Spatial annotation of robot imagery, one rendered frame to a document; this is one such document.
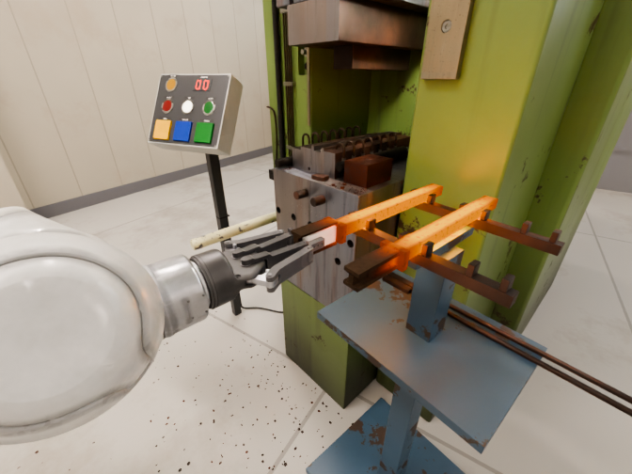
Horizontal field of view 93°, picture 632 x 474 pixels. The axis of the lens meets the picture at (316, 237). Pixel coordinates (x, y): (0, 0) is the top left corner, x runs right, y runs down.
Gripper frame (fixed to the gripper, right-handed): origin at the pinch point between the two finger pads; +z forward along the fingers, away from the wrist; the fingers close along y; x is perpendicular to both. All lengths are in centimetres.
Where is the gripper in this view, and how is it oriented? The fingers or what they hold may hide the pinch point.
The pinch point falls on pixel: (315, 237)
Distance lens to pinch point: 50.8
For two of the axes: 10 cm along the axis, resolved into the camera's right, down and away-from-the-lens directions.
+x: 0.1, -8.8, -4.7
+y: 6.6, 3.6, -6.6
